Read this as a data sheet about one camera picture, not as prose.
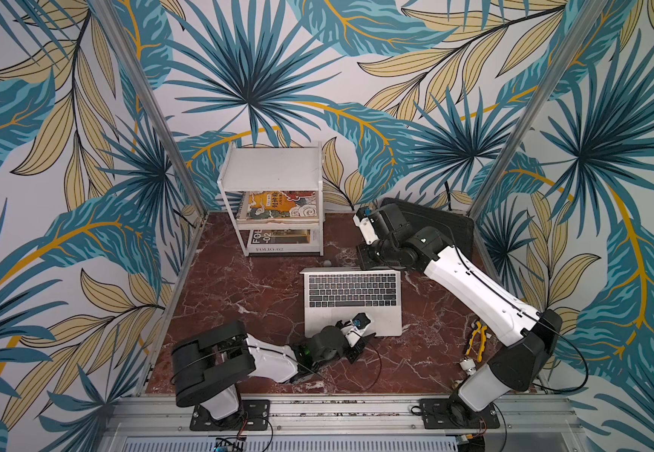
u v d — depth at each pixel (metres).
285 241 1.03
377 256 0.64
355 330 0.68
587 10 0.69
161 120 0.90
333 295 0.66
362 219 0.68
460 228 1.08
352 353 0.71
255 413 0.74
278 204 0.95
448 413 0.67
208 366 0.45
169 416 0.73
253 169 0.82
